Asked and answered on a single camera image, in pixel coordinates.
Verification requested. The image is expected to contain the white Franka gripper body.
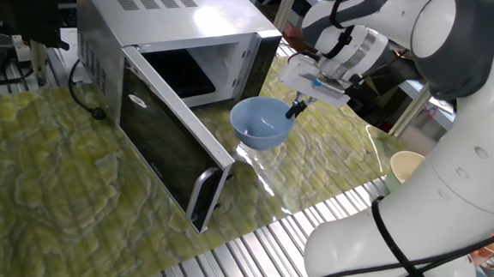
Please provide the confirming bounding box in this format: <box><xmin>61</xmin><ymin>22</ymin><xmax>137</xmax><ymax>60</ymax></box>
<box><xmin>276</xmin><ymin>52</ymin><xmax>354</xmax><ymax>110</ymax></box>

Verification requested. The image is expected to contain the black camera cable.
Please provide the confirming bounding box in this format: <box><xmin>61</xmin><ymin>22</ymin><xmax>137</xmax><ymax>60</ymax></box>
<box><xmin>270</xmin><ymin>0</ymin><xmax>494</xmax><ymax>277</ymax></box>

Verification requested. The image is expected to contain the light blue bowl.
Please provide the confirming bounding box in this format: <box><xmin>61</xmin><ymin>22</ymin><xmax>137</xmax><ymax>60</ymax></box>
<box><xmin>227</xmin><ymin>94</ymin><xmax>298</xmax><ymax>154</ymax></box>

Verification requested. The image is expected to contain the white power strip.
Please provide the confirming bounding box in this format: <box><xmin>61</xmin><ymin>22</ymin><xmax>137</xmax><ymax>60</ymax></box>
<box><xmin>9</xmin><ymin>33</ymin><xmax>36</xmax><ymax>64</ymax></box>

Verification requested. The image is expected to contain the silver table leg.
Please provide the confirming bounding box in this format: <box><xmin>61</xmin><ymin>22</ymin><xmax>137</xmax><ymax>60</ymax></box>
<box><xmin>386</xmin><ymin>85</ymin><xmax>432</xmax><ymax>140</ymax></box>

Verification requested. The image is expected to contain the short aluminium post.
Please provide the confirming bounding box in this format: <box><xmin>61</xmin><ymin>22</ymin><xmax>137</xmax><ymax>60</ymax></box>
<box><xmin>26</xmin><ymin>40</ymin><xmax>51</xmax><ymax>87</ymax></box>

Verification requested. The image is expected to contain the cream and green bowl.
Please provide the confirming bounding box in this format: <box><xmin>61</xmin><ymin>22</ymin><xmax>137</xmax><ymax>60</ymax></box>
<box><xmin>383</xmin><ymin>149</ymin><xmax>425</xmax><ymax>196</ymax></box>

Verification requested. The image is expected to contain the green marble pattern mat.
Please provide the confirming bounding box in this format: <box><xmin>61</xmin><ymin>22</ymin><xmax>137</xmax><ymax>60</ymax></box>
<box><xmin>0</xmin><ymin>39</ymin><xmax>413</xmax><ymax>277</ymax></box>

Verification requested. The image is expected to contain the black keyboard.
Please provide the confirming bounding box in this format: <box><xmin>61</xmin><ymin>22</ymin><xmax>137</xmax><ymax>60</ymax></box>
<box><xmin>57</xmin><ymin>3</ymin><xmax>81</xmax><ymax>29</ymax></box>

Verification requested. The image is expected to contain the silver microwave oven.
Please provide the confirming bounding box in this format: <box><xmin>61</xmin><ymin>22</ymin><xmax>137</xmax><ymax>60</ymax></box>
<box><xmin>60</xmin><ymin>0</ymin><xmax>286</xmax><ymax>238</ymax></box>

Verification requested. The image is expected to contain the black microwave power cable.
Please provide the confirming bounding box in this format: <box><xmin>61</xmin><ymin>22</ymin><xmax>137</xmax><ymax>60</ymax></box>
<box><xmin>65</xmin><ymin>57</ymin><xmax>111</xmax><ymax>121</ymax></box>

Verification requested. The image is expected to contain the black floor cable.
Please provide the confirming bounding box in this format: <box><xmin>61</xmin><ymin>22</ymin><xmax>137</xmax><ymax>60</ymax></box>
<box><xmin>0</xmin><ymin>63</ymin><xmax>37</xmax><ymax>93</ymax></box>

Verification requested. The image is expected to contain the white paper sheet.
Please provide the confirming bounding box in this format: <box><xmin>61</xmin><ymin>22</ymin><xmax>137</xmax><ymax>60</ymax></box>
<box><xmin>56</xmin><ymin>24</ymin><xmax>96</xmax><ymax>85</ymax></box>

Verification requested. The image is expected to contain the orange cup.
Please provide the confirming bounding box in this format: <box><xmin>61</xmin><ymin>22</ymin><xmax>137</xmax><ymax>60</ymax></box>
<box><xmin>468</xmin><ymin>236</ymin><xmax>494</xmax><ymax>268</ymax></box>

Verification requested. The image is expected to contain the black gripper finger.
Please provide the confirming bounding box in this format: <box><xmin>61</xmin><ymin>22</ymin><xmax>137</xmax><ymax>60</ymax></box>
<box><xmin>284</xmin><ymin>99</ymin><xmax>304</xmax><ymax>121</ymax></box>
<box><xmin>295</xmin><ymin>93</ymin><xmax>317</xmax><ymax>116</ymax></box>

